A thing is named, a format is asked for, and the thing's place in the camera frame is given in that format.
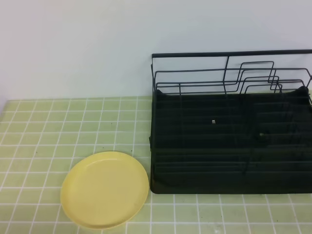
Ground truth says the yellow round plate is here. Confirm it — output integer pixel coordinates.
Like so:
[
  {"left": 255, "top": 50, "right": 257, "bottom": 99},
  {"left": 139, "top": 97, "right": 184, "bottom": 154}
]
[{"left": 60, "top": 151, "right": 149, "bottom": 230}]

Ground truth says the black drip tray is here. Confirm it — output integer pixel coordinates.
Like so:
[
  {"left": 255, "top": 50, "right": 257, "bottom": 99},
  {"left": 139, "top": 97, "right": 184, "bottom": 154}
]
[{"left": 150, "top": 87, "right": 312, "bottom": 194}]

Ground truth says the black wire dish rack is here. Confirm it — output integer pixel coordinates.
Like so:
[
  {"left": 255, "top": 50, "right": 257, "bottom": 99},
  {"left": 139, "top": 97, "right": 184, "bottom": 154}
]
[{"left": 148, "top": 49, "right": 312, "bottom": 176}]

